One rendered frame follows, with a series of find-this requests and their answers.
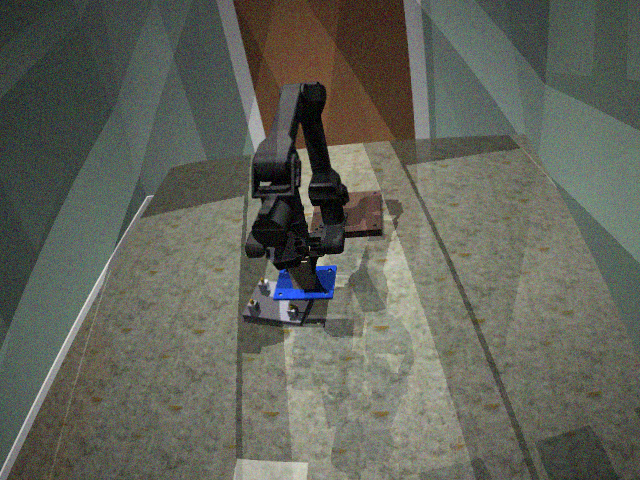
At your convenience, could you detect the blue board with square handle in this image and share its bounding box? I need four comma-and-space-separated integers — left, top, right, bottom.
273, 256, 337, 301

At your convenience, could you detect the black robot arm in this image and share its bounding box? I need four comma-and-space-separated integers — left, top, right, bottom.
251, 82, 350, 270

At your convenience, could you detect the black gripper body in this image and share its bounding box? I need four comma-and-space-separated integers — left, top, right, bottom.
245, 205, 345, 258

